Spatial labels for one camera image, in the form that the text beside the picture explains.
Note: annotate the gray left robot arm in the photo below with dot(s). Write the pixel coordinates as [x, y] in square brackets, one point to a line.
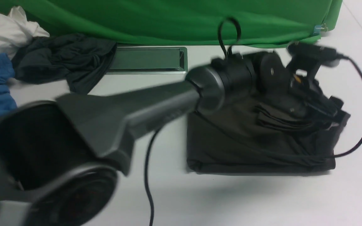
[59, 159]

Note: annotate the dark gray long-sleeve shirt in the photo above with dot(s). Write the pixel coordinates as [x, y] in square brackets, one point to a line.
[241, 139]

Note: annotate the teal binder clip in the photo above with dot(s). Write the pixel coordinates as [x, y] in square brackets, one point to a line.
[319, 29]

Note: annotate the green backdrop cloth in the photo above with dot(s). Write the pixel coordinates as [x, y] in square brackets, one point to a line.
[264, 23]

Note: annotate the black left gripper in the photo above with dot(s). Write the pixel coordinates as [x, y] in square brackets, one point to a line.
[294, 90]

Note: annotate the white crumpled garment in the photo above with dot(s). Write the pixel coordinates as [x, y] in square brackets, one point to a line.
[16, 31]

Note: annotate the dark teal crumpled garment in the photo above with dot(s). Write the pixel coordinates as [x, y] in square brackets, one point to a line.
[80, 60]

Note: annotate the metal table cable tray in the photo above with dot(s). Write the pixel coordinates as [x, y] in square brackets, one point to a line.
[150, 60]

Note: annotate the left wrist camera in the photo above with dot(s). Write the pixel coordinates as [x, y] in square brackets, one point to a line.
[326, 56]

